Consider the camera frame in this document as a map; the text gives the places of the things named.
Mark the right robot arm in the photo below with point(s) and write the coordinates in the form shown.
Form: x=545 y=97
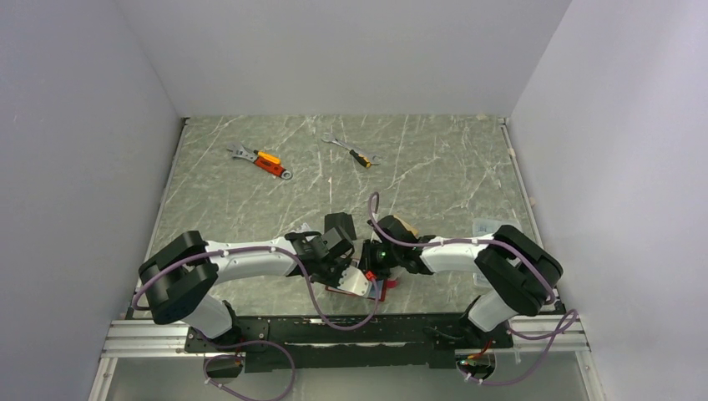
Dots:
x=521 y=274

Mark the black yellow handled wrench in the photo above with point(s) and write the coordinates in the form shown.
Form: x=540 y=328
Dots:
x=363 y=158

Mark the silver VIP card stack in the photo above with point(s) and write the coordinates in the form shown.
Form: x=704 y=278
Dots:
x=304 y=228

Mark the black VIP card stack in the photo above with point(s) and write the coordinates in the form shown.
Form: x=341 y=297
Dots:
x=343 y=221

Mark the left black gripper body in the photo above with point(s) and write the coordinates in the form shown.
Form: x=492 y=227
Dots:
x=331 y=272

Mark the orange red adjustable wrench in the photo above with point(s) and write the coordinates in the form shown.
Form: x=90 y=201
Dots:
x=266 y=162

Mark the black aluminium base frame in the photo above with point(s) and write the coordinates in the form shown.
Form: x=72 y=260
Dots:
x=266 y=343

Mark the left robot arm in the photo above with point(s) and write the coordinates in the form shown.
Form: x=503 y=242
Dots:
x=177 y=279

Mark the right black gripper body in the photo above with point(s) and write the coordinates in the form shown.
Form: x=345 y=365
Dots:
x=381 y=259

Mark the red leather card holder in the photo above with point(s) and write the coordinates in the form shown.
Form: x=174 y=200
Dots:
x=383 y=286

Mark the orange gold card stack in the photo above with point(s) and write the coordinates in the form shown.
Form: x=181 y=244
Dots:
x=408 y=224

